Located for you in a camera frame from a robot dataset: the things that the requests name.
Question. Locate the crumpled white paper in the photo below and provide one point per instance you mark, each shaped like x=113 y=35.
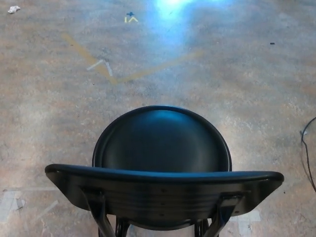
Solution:
x=13 y=9

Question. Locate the black swivel chair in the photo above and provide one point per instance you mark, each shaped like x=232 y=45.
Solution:
x=160 y=145

